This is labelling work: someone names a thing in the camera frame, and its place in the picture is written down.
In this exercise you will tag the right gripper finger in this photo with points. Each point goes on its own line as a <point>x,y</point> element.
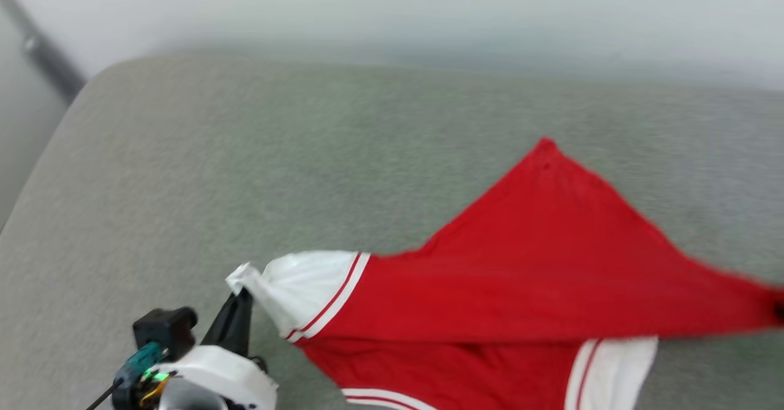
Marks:
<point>780,311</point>

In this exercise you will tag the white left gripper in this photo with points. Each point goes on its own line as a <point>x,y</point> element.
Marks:
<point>214,370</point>

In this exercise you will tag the red garment with white sleeves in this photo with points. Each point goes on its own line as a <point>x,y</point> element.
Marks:
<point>539,263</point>

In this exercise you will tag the dark grey pole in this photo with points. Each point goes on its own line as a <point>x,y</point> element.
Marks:
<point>43,54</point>

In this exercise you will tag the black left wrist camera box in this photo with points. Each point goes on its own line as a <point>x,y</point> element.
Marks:
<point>162,330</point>

